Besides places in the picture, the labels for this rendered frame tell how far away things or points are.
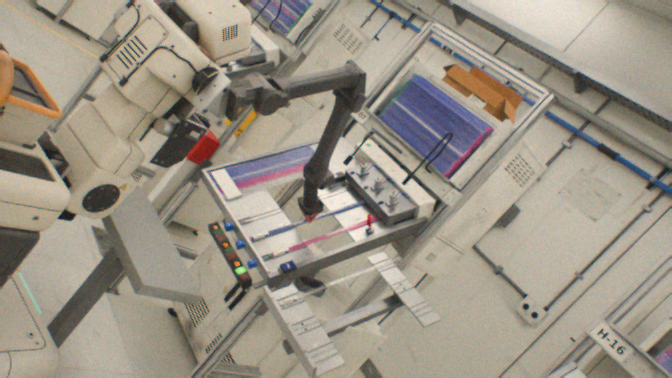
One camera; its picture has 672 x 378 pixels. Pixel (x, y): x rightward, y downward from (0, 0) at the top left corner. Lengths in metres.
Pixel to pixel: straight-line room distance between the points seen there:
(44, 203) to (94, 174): 0.27
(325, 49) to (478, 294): 1.82
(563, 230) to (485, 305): 0.66
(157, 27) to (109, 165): 0.39
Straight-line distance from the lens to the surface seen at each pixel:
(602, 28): 4.24
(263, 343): 2.40
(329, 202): 2.33
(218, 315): 2.62
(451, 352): 3.76
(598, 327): 1.99
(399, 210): 2.25
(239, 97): 1.45
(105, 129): 1.65
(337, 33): 3.44
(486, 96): 2.80
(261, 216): 2.26
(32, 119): 1.45
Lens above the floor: 1.41
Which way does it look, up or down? 8 degrees down
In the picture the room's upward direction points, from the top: 41 degrees clockwise
